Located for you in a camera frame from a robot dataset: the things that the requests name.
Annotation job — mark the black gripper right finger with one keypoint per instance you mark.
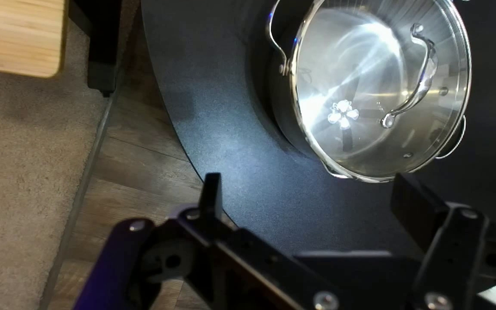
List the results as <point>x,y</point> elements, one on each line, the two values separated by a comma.
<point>420,200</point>

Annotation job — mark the light wooden board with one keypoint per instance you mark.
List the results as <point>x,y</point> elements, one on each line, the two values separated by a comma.
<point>12,34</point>

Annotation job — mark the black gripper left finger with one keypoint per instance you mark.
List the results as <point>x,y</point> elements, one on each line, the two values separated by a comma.
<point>211,195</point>

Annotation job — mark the black furniture leg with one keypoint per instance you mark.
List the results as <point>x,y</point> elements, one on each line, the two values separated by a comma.
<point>103,52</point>

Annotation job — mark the silver steel pot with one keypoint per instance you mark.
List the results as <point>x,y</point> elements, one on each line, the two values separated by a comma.
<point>270,74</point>

